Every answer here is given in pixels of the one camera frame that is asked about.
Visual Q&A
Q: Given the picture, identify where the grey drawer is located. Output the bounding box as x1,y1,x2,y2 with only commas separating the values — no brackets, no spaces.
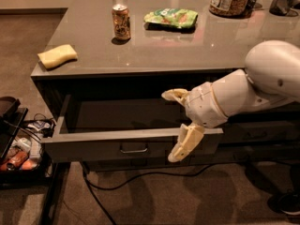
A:
82,157,189,173
221,121,300,143
41,88,224,163
189,144,300,165

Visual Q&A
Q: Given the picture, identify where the grey counter cabinet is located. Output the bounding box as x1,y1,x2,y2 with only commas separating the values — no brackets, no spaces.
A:
30,0,300,173

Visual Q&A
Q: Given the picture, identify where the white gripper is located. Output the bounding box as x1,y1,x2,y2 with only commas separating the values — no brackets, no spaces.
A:
161,82,228,162

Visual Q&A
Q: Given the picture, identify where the orange soda can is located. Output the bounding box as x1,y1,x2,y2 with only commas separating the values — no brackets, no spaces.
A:
112,4,131,40

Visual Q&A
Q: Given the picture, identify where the dark shoe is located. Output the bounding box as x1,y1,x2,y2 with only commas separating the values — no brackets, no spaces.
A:
277,192,300,216

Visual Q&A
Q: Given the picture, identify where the green chip bag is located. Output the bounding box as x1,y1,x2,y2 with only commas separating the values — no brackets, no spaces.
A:
143,8,198,29

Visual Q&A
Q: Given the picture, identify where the dark glass pitcher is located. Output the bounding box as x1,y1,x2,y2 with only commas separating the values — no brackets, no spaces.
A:
269,0,300,17

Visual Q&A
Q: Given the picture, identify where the yellow sponge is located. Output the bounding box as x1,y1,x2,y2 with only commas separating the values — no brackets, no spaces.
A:
37,44,78,69

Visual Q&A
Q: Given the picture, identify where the black cart with clutter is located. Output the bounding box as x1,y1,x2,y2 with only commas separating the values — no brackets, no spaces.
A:
0,97,61,225

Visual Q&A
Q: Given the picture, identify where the black floor cable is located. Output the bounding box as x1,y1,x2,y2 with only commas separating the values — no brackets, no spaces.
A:
82,161,219,225

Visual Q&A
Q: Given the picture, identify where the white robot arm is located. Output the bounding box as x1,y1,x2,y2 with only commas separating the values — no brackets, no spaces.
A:
161,40,300,162

